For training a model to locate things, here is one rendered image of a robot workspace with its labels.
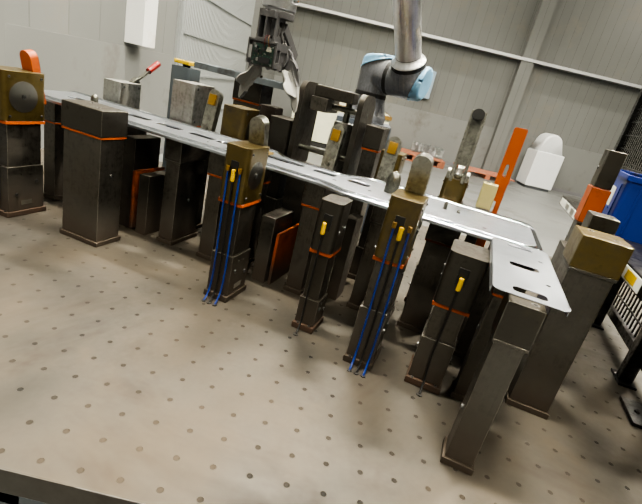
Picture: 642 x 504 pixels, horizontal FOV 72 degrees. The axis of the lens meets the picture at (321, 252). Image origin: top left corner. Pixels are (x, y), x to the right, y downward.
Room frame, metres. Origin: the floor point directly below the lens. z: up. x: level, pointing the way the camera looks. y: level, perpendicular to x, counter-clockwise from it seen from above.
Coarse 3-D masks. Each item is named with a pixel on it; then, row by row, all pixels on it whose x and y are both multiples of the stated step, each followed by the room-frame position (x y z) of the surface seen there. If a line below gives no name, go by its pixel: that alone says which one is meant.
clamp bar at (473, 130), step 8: (472, 112) 1.12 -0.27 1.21; (480, 112) 1.09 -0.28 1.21; (472, 120) 1.12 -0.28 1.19; (480, 120) 1.09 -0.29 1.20; (472, 128) 1.12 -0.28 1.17; (480, 128) 1.11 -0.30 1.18; (464, 136) 1.11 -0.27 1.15; (472, 136) 1.12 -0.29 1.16; (464, 144) 1.12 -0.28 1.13; (472, 144) 1.11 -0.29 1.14; (464, 152) 1.11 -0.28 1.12; (472, 152) 1.10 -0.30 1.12; (456, 160) 1.10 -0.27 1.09; (464, 160) 1.11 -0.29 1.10; (464, 176) 1.09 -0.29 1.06
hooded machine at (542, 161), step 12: (540, 144) 10.70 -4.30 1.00; (552, 144) 10.63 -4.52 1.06; (528, 156) 10.91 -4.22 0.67; (540, 156) 10.58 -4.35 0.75; (552, 156) 10.60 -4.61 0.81; (528, 168) 10.68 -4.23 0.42; (540, 168) 10.59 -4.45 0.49; (552, 168) 10.60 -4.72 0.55; (528, 180) 10.57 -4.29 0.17; (540, 180) 10.59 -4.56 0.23; (552, 180) 10.61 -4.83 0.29
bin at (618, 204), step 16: (624, 176) 1.03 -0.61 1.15; (640, 176) 1.22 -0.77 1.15; (624, 192) 0.98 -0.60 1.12; (640, 192) 0.96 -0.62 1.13; (608, 208) 1.06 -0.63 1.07; (624, 208) 0.97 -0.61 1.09; (640, 208) 0.96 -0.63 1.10; (624, 224) 0.96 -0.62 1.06; (640, 224) 0.95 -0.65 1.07; (640, 240) 0.95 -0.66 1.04
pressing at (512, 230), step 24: (48, 96) 1.19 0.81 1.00; (72, 96) 1.28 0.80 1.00; (144, 120) 1.17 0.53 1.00; (168, 120) 1.26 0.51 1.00; (192, 144) 1.04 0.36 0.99; (216, 144) 1.07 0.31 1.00; (288, 168) 1.00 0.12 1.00; (312, 168) 1.07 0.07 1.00; (336, 192) 0.92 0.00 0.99; (360, 192) 0.93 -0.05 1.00; (384, 192) 0.99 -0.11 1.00; (432, 216) 0.87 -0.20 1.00; (456, 216) 0.92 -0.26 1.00; (480, 216) 0.98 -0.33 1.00; (528, 240) 0.86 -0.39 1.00
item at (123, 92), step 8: (104, 80) 1.38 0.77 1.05; (112, 80) 1.38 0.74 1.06; (120, 80) 1.43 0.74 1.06; (104, 88) 1.38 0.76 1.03; (112, 88) 1.38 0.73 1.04; (120, 88) 1.37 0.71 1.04; (128, 88) 1.40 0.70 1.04; (136, 88) 1.43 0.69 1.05; (104, 96) 1.38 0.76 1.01; (112, 96) 1.38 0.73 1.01; (120, 96) 1.37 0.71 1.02; (128, 96) 1.40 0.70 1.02; (136, 96) 1.43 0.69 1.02; (128, 104) 1.40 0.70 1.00; (136, 104) 1.44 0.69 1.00
